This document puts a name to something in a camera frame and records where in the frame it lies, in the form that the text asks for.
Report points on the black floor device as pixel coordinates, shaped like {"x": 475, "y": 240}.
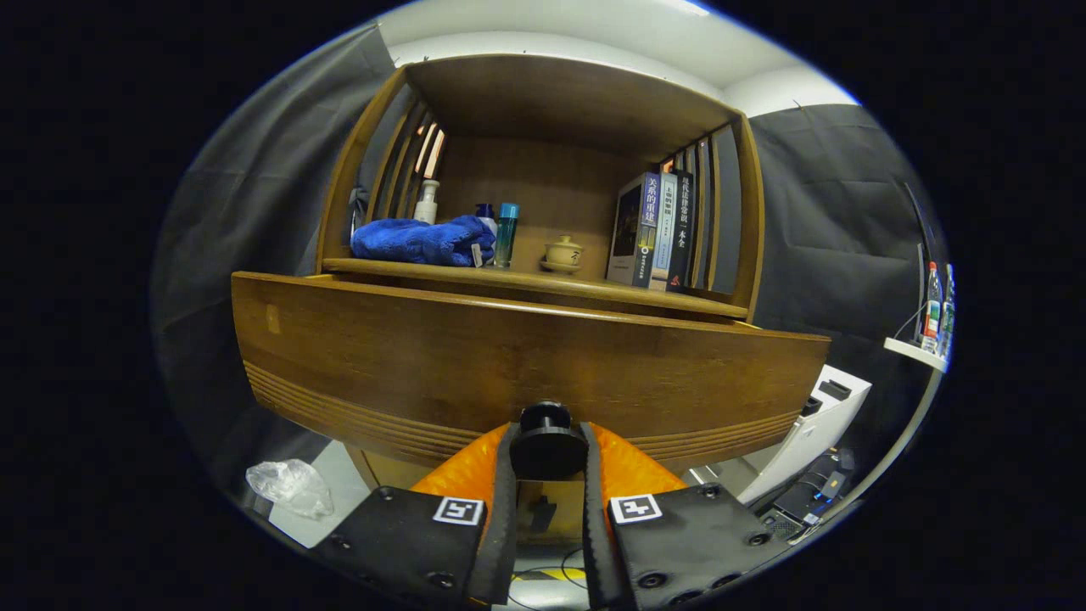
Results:
{"x": 806, "y": 501}

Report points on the wooden cabinet door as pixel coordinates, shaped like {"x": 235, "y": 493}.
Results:
{"x": 564, "y": 509}

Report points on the water bottle with red label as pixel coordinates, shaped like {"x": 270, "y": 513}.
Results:
{"x": 932, "y": 314}

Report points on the wooden drawer with black knob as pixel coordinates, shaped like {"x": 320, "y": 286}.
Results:
{"x": 475, "y": 356}

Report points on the teal bottle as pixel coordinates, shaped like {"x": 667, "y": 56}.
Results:
{"x": 506, "y": 238}

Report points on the white shelf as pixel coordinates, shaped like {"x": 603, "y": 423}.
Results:
{"x": 912, "y": 350}

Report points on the blue towel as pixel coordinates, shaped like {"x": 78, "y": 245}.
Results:
{"x": 416, "y": 242}

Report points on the wooden cabinet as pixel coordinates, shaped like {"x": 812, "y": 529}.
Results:
{"x": 543, "y": 178}

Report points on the crumpled clear plastic bag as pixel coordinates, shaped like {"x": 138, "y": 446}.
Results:
{"x": 288, "y": 485}

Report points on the white pump bottle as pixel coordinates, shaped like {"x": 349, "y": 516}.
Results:
{"x": 427, "y": 208}

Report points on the wooden countertop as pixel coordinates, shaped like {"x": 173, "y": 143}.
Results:
{"x": 594, "y": 282}

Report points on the water bottle with green label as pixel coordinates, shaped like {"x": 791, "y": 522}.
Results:
{"x": 947, "y": 318}

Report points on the book with black spine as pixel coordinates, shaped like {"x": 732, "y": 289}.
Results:
{"x": 680, "y": 229}

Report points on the thick book with dark cover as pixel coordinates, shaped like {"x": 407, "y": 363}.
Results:
{"x": 628, "y": 229}

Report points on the white bottle with blue cap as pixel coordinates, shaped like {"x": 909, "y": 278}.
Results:
{"x": 484, "y": 210}

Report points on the beige lidded teacup with saucer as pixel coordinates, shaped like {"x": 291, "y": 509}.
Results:
{"x": 562, "y": 253}

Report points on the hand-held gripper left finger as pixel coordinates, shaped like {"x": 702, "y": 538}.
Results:
{"x": 502, "y": 526}

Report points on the white box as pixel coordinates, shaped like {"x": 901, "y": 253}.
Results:
{"x": 836, "y": 407}

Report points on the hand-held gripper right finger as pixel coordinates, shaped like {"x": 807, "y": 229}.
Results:
{"x": 594, "y": 543}

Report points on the book with pale spine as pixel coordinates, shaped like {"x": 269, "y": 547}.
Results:
{"x": 663, "y": 238}

